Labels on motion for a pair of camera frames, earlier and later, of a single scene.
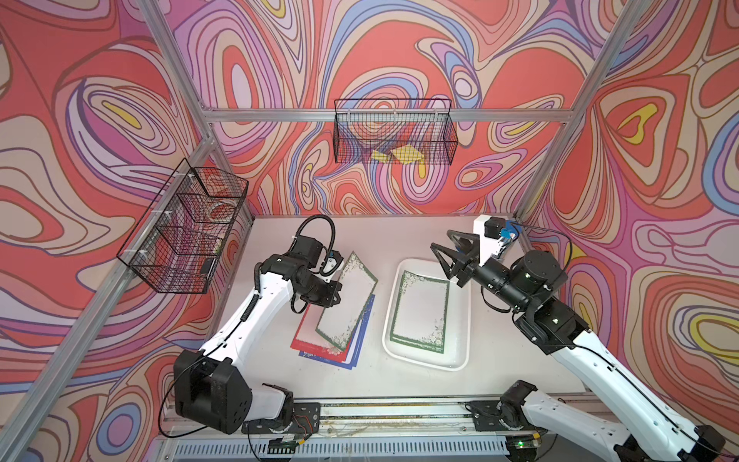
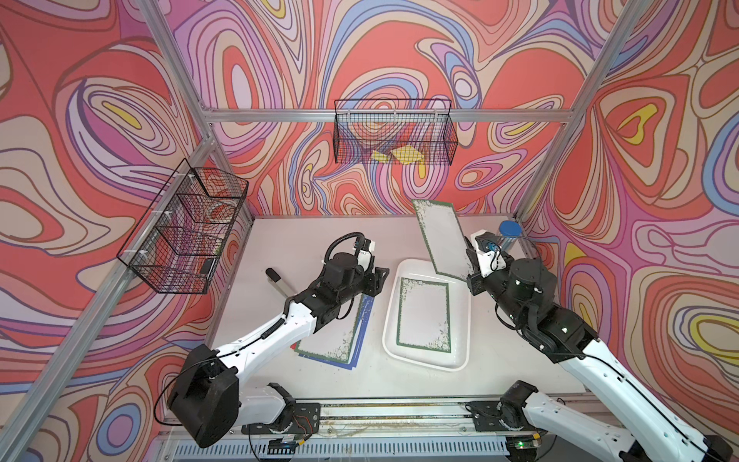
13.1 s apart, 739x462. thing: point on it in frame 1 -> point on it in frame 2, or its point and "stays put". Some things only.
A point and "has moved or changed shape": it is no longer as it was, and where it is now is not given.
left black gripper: [333, 289] -> [374, 283]
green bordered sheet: [420, 318] -> [445, 238]
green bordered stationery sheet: [340, 322] has moved or changed shape
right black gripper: [464, 266] -> [474, 283]
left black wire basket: [178, 241] stays put
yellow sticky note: [409, 154] stays put
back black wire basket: [394, 131] stays put
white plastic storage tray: [427, 320] stays put
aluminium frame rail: [378, 115] stays put
